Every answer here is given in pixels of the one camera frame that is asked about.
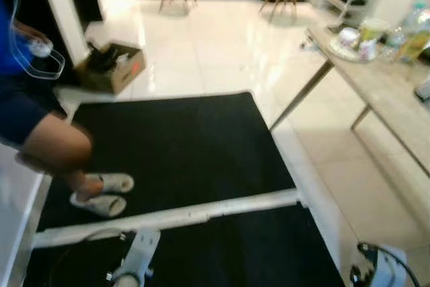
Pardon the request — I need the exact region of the black items bundle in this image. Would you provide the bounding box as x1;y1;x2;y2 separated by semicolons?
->
87;42;123;74

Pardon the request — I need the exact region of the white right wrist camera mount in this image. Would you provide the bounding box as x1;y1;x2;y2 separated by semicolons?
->
370;245;409;287

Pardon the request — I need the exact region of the green-rimmed tub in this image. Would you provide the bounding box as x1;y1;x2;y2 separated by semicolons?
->
359;18;390;44

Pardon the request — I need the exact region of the white plate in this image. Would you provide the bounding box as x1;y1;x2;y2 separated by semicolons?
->
328;38;367;63

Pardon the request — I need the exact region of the clear plastic container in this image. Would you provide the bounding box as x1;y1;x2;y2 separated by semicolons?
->
10;42;66;81

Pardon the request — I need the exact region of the person's hand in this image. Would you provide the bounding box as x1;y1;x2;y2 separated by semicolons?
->
13;22;52;54

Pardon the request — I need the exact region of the beige wooden table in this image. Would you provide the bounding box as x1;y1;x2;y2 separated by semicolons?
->
269;25;430;173

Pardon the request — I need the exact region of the black floor mat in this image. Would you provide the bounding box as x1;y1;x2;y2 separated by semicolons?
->
37;92;298;231
24;205;345;287

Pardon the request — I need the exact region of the small white jar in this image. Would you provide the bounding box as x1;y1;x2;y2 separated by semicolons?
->
30;38;54;58

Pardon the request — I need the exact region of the small clear bottle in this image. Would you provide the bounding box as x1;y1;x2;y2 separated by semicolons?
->
386;26;407;59

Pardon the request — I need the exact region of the white mug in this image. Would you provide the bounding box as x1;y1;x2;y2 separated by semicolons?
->
337;27;361;49

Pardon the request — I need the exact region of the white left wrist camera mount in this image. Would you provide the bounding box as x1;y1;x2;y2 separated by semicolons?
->
107;229;162;287

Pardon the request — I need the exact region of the yellow oil bottle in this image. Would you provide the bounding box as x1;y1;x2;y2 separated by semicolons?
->
401;1;430;66

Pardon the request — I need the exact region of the small patterned cup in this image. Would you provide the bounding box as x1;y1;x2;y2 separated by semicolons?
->
359;40;378;61

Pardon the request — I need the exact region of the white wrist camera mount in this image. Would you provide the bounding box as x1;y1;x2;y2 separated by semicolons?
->
107;229;162;287
370;245;409;287

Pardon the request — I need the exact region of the brown cardboard box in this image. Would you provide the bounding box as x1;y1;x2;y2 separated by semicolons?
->
75;42;147;94

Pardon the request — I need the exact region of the grey slipper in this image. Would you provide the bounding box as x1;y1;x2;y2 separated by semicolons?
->
84;173;135;194
69;193;127;218

